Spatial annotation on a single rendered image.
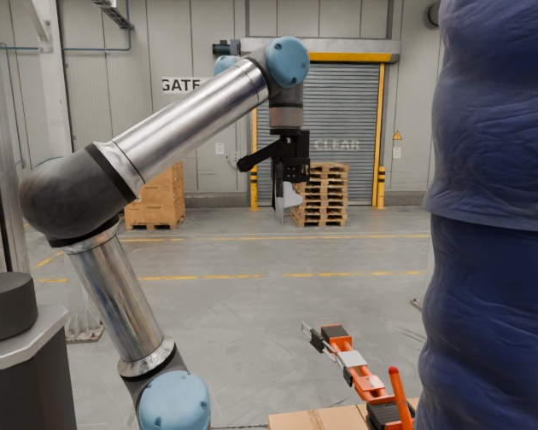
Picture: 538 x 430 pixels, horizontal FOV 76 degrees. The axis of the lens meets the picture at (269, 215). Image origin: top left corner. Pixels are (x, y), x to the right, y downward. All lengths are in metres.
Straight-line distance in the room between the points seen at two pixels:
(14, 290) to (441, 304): 0.46
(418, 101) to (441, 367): 10.45
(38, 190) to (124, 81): 9.87
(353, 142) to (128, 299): 9.57
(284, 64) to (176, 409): 0.58
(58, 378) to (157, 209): 7.03
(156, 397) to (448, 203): 0.54
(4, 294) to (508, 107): 0.49
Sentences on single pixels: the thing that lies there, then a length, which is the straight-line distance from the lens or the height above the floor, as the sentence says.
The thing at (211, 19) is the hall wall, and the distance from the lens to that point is 10.27.
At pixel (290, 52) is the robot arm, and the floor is 1.83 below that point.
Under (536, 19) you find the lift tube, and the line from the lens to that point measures 0.44.
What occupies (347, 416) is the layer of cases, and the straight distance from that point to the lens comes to 1.75.
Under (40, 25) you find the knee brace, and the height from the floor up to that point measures 2.55.
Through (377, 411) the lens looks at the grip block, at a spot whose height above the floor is 1.09.
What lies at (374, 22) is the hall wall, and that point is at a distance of 10.77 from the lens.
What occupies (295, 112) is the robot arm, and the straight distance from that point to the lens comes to 0.76.
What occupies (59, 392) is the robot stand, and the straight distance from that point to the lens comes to 0.40.
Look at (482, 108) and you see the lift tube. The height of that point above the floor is 1.72.
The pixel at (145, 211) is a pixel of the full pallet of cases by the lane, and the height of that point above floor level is 0.39.
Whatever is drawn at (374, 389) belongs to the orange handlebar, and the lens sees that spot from 1.00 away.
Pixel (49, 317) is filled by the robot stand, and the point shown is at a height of 1.53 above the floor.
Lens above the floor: 1.68
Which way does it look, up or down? 11 degrees down
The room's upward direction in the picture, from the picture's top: straight up
